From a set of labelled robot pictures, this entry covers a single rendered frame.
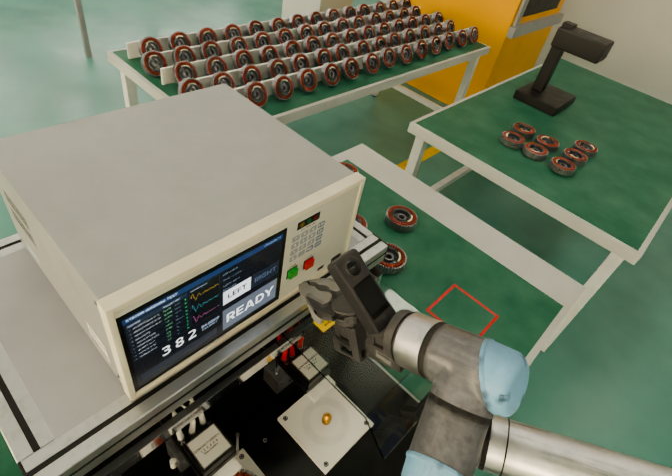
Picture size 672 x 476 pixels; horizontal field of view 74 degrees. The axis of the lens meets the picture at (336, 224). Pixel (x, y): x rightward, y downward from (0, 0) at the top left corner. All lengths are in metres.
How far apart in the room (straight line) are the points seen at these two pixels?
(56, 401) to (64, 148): 0.36
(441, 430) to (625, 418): 2.01
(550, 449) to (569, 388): 1.76
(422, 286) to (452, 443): 0.88
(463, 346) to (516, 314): 0.92
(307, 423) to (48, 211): 0.67
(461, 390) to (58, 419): 0.52
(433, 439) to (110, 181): 0.55
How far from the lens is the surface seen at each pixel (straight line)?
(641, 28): 5.65
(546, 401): 2.34
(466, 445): 0.57
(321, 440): 1.05
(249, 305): 0.73
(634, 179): 2.51
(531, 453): 0.69
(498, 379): 0.54
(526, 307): 1.51
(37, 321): 0.83
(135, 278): 0.58
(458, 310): 1.39
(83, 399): 0.74
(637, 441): 2.50
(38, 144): 0.82
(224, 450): 0.89
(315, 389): 0.99
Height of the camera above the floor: 1.75
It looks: 41 degrees down
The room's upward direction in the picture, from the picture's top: 12 degrees clockwise
